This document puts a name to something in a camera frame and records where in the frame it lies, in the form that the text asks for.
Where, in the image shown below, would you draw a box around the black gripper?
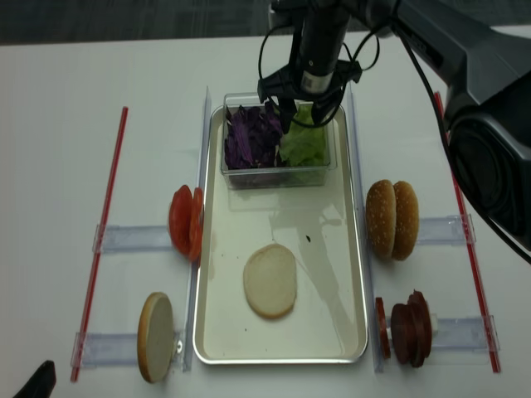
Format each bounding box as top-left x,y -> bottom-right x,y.
257,16 -> 361,133

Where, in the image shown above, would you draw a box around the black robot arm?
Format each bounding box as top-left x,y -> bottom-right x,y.
257,1 -> 530,255

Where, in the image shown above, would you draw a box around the green lettuce in container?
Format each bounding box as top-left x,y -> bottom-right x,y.
279,121 -> 327,167

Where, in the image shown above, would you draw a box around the inner tomato slice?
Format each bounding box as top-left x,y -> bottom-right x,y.
188,187 -> 203,262

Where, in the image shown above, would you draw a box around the tomato slice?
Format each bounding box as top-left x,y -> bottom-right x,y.
168,185 -> 192,256
188,187 -> 203,262

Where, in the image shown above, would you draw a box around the outer tomato slice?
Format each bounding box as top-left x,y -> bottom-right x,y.
168,185 -> 192,256

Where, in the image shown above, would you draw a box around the dark meat patty front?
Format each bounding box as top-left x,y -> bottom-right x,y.
391,303 -> 417,364

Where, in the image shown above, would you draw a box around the dark meat patty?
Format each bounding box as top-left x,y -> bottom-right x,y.
407,290 -> 432,368
391,303 -> 417,364

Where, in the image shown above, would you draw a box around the dark meat patty rear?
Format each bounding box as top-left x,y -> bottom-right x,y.
407,290 -> 432,368

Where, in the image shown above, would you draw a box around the white block behind patties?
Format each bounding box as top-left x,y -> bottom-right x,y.
430,313 -> 438,335

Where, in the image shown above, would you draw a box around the thin red meat slice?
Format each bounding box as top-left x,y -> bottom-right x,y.
375,297 -> 391,359

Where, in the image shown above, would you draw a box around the clear plastic container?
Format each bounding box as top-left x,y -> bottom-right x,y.
220,93 -> 337,189

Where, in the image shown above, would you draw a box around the purple cabbage pieces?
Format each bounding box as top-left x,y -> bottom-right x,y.
224,101 -> 285,170

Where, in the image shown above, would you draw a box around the sesame bun top left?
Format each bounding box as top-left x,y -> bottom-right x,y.
365,179 -> 397,260

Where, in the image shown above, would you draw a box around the sesame bun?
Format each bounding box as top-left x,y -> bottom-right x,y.
392,181 -> 420,260
365,179 -> 397,260

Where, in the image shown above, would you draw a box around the sesame bun top right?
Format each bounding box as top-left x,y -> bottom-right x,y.
392,181 -> 420,260

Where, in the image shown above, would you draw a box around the white metal tray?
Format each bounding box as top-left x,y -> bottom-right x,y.
194,109 -> 368,365

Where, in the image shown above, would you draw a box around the bottom bun on tray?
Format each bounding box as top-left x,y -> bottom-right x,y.
242,244 -> 297,319

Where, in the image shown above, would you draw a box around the upper right acrylic holder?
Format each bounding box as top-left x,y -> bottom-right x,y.
417,214 -> 475,245

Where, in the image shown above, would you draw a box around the acrylic holder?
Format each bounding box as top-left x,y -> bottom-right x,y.
92,225 -> 173,254
431,317 -> 499,352
417,214 -> 475,245
71,332 -> 138,369

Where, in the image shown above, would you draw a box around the left long acrylic divider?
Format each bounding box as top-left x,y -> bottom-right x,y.
181,85 -> 212,373

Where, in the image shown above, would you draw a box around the upper left acrylic holder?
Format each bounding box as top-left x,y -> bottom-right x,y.
92,225 -> 173,254

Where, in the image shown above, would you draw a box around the standing bun half left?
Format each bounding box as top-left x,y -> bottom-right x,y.
137,292 -> 174,383

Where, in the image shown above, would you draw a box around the lower right acrylic holder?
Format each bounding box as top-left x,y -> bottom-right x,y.
431,317 -> 499,352

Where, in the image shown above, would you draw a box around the right red strip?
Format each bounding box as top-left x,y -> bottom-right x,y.
433,91 -> 502,374

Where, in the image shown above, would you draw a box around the red strip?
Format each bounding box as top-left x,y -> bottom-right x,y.
433,91 -> 502,374
70,106 -> 129,383

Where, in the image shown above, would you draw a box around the lower left acrylic holder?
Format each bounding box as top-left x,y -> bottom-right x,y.
71,332 -> 138,369

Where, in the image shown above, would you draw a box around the left red strip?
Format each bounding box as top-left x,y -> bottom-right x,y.
70,106 -> 129,383

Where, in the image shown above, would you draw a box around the black object bottom left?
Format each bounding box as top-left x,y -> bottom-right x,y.
14,360 -> 56,398

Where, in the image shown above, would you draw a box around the black cable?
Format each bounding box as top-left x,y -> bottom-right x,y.
257,0 -> 531,266

